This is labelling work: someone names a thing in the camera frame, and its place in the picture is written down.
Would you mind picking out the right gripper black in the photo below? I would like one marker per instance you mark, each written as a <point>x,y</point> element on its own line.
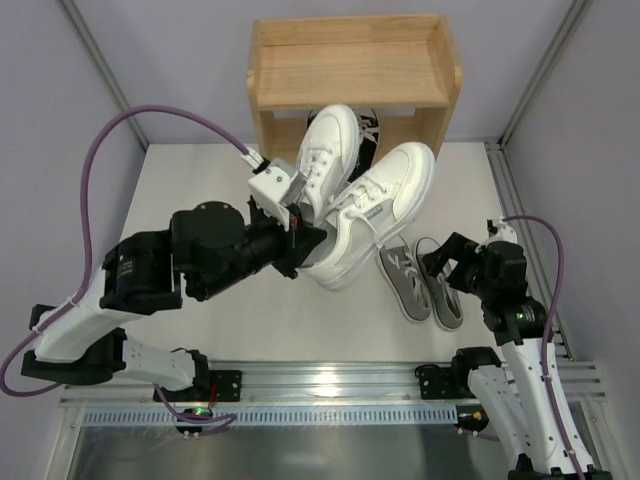
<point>461,267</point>

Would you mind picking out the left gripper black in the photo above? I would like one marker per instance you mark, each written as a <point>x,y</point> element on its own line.
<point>288,245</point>

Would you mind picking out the white sneaker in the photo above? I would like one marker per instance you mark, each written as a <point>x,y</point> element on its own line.
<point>327,157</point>
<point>372,210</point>

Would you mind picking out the black canvas sneaker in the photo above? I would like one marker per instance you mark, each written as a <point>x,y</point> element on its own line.
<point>311,117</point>
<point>368,141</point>

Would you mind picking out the wooden two-tier shoe shelf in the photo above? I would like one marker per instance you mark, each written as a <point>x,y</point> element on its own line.
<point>404,67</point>

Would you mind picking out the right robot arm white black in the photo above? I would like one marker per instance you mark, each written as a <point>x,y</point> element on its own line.
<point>516,383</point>

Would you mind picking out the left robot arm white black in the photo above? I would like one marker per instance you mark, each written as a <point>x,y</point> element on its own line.
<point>203,252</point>

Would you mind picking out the right grey canvas sneaker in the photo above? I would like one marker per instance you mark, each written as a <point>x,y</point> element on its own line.
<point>445,300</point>

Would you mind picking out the grey canvas sneaker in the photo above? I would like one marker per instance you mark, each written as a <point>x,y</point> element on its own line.
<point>445,300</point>
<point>401,271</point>

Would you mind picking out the left grey canvas sneaker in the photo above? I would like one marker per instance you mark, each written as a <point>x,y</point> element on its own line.
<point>401,271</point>

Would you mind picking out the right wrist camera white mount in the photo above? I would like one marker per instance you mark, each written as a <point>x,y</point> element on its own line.
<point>499,230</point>

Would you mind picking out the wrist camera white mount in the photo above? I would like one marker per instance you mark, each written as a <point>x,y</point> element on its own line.
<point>499,230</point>
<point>275,185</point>

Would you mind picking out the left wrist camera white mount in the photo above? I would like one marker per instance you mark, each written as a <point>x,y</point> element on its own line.
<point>275,185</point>

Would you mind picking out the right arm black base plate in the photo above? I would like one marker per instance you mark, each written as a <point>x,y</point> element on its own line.
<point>437,383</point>

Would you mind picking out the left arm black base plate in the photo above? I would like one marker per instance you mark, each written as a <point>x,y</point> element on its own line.
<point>218,386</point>

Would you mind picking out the perforated cable duct strip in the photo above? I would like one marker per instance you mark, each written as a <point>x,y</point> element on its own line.
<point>284,415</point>

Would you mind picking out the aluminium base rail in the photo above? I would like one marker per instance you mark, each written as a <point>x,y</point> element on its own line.
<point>281,382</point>

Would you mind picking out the right aluminium frame post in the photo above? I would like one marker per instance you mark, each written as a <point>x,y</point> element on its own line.
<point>554,51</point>

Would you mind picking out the aluminium frame post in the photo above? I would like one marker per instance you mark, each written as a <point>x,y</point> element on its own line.
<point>87,41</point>
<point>554,51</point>

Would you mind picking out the left aluminium frame post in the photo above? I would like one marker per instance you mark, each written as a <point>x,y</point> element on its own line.
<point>87,41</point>

